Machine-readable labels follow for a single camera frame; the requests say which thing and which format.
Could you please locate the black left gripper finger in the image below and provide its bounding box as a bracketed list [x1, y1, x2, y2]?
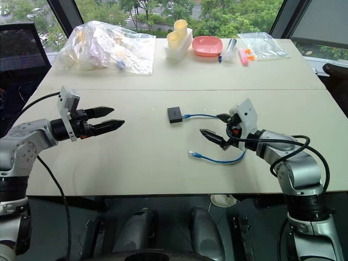
[86, 106, 115, 120]
[92, 119, 126, 136]

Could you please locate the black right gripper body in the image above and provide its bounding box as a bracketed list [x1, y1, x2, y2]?
[225, 113, 243, 148]

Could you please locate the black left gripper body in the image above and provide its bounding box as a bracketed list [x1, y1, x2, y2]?
[69, 108, 95, 140]

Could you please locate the small black adapter box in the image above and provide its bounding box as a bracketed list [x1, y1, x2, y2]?
[167, 107, 184, 125]

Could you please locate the pink bar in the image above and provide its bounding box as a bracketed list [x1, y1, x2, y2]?
[238, 48, 250, 66]

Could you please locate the white round table foot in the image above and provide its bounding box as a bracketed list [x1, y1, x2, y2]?
[210, 193, 240, 209]

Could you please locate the large clear plastic bag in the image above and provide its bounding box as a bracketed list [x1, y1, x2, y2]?
[53, 20, 157, 76]

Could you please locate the clear plastic tube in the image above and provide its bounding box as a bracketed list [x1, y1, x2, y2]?
[222, 38, 238, 62]

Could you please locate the pink plastic bowl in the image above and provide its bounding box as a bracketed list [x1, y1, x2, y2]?
[191, 35, 224, 58]

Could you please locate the small clear zip bag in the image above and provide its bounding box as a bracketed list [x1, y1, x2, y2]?
[237, 32, 291, 61]

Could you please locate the white cup holder box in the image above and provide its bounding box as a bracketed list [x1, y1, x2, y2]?
[163, 27, 194, 61]

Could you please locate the pale yellow plastic cup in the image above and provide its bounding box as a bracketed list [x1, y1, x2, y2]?
[166, 32, 183, 49]
[173, 19, 189, 35]

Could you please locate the dark rounded grey shape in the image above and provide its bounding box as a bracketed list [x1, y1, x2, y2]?
[112, 208, 159, 254]
[189, 206, 226, 261]

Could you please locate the black mesh office chair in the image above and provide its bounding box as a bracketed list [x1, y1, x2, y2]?
[0, 23, 53, 74]

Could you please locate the dark brown chair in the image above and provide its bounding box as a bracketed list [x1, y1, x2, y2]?
[322, 63, 348, 119]

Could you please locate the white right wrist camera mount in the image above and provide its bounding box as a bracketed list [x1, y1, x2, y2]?
[229, 98, 259, 151]

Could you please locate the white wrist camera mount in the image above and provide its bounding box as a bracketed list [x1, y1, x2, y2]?
[229, 98, 259, 151]
[57, 86, 82, 142]

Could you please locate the blue Ethernet cable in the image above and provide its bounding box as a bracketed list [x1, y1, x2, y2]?
[182, 113, 247, 166]

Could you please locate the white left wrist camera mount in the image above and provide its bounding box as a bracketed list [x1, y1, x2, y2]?
[57, 86, 82, 142]

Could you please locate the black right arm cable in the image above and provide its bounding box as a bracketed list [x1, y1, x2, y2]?
[227, 134, 331, 192]

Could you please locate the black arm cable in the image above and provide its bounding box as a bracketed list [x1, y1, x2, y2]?
[227, 134, 331, 192]
[20, 91, 73, 261]

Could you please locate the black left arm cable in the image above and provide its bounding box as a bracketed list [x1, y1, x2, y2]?
[20, 91, 73, 261]

